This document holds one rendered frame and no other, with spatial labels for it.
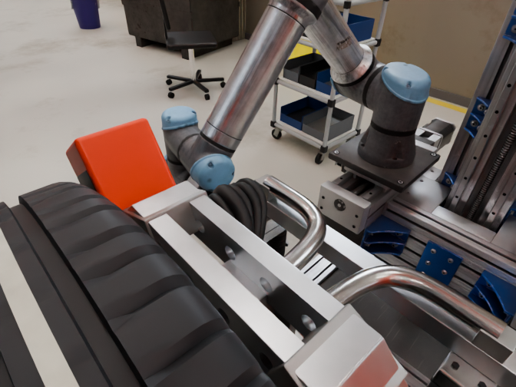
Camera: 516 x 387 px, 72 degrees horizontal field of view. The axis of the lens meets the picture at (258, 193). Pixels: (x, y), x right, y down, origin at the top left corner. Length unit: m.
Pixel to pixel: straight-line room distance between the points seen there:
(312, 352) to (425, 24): 3.72
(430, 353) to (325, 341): 1.17
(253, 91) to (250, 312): 0.45
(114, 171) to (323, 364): 0.25
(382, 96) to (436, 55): 2.93
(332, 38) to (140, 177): 0.62
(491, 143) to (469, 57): 2.80
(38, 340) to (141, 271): 0.05
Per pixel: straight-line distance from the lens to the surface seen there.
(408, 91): 0.92
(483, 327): 0.45
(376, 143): 0.98
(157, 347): 0.18
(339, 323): 0.25
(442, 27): 3.82
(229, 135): 0.65
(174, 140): 0.74
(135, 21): 4.95
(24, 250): 0.24
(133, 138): 0.38
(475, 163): 1.02
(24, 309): 0.21
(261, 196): 0.48
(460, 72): 3.82
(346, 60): 0.94
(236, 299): 0.26
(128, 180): 0.37
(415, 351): 1.39
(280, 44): 0.64
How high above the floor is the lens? 1.33
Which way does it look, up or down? 38 degrees down
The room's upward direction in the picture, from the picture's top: 2 degrees clockwise
